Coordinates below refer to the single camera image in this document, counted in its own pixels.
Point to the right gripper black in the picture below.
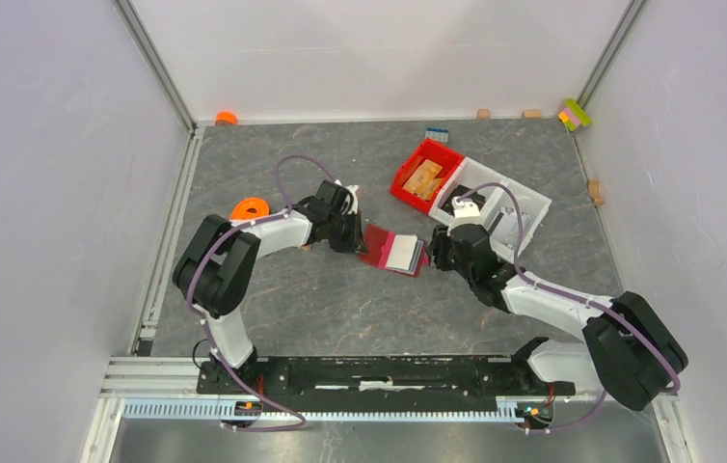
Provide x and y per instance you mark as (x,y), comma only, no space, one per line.
(432,251)

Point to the wooden piece right edge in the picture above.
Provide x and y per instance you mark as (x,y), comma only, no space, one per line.
(595,192)

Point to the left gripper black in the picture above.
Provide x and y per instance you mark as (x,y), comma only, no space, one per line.
(356,242)

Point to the silver cards in white bin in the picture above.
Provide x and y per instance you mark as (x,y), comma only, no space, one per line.
(504,231)

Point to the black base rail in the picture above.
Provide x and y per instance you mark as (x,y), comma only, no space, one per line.
(477,374)

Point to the small orange cap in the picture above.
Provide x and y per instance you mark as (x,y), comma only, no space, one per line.
(225,118)

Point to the blue white small block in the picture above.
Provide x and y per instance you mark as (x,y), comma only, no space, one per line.
(439,135)

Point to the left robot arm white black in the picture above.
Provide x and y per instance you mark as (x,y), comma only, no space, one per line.
(215,269)

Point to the white divided plastic bin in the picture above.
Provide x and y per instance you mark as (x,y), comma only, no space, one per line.
(492,190)

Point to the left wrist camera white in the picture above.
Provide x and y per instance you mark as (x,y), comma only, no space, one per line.
(351,202)

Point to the colourful toy brick stack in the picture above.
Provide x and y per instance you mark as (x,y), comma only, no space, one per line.
(573,116)

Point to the red plastic bin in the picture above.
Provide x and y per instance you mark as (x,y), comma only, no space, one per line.
(450,159)

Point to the red leather card holder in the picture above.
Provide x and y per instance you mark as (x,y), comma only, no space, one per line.
(398,253)

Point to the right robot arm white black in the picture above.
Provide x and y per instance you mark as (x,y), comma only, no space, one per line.
(631,354)

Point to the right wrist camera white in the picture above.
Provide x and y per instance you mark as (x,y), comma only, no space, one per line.
(465,212)

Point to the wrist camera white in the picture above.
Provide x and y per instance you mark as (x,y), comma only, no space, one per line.
(465,212)
(351,202)

